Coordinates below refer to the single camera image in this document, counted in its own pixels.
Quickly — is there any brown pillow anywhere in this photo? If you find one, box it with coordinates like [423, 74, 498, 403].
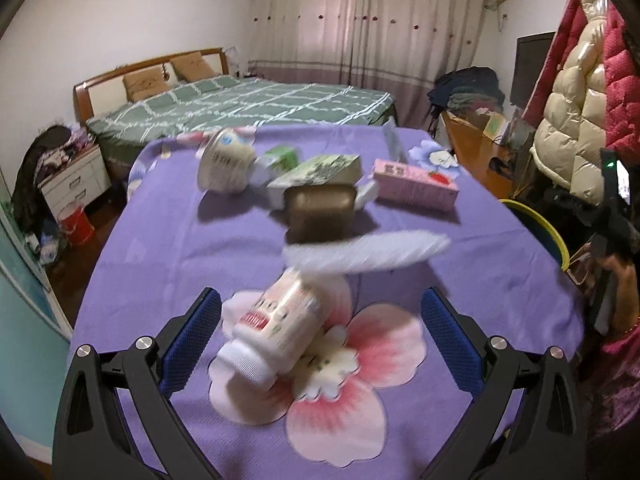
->
[122, 71, 173, 102]
[170, 54, 217, 82]

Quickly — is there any white paper box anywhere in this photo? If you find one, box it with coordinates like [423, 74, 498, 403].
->
[382, 117, 408, 161]

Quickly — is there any white crumpled wrapper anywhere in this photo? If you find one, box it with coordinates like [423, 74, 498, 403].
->
[282, 230, 453, 278]

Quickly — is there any cream puffer jacket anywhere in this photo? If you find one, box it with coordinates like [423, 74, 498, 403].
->
[530, 0, 626, 206]

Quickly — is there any person's right hand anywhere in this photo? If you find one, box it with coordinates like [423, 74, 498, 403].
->
[602, 254, 640, 333]

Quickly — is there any red coat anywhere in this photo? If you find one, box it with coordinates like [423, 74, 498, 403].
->
[522, 0, 586, 131]

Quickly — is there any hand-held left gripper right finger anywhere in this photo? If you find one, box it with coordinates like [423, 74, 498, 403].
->
[420, 287, 586, 480]

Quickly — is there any red bucket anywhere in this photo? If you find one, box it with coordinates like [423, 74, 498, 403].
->
[57, 205, 96, 247]

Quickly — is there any green picture frame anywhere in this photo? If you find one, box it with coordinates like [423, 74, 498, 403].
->
[482, 110, 506, 136]

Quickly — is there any teal cabinet panel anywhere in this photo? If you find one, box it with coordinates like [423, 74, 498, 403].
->
[0, 170, 76, 461]

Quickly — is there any brown box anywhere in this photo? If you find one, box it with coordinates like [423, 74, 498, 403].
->
[285, 185, 358, 243]

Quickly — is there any dark jacket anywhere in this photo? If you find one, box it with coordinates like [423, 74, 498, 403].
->
[11, 126, 71, 231]

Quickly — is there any clear jar with green label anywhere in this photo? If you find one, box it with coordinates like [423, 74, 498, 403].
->
[255, 145, 303, 181]

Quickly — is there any green patterned box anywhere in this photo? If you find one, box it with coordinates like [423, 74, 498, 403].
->
[266, 154, 362, 211]

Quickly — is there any white pudding cup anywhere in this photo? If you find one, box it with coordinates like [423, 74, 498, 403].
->
[196, 127, 258, 196]

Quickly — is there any red quilted jacket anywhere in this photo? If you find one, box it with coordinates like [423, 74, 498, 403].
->
[600, 5, 640, 151]

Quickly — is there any purple floral tablecloth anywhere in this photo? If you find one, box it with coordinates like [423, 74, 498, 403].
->
[67, 125, 586, 480]

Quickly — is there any wooden side desk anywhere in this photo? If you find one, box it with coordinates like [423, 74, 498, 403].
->
[440, 110, 521, 201]

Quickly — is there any wooden bed headboard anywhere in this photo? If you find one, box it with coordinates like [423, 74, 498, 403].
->
[74, 47, 231, 128]

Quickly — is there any floral cloth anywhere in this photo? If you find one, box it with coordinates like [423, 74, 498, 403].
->
[60, 130, 98, 161]

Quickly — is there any white pill bottle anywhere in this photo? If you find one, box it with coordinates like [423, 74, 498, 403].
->
[217, 267, 333, 393]

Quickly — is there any white nightstand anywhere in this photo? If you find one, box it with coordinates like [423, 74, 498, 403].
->
[40, 142, 112, 211]

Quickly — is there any black television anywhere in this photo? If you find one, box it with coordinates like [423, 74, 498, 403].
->
[511, 31, 557, 111]

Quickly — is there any blue bin with yellow rim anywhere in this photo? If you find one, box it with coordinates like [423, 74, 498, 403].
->
[500, 198, 571, 273]

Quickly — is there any pile of dark clothes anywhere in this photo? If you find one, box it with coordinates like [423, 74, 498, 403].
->
[426, 66, 507, 116]

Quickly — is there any small white wrapper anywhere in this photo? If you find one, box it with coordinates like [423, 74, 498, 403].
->
[352, 180, 382, 209]

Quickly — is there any pink strawberry milk carton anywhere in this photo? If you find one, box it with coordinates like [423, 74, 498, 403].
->
[372, 158, 460, 211]

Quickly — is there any green plaid bed blanket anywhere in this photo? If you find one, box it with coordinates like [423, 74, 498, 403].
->
[85, 75, 398, 161]

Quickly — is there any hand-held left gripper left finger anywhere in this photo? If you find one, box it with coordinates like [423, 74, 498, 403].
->
[52, 287, 223, 480]

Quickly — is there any pink striped curtain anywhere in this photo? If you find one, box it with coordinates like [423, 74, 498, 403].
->
[247, 0, 493, 103]

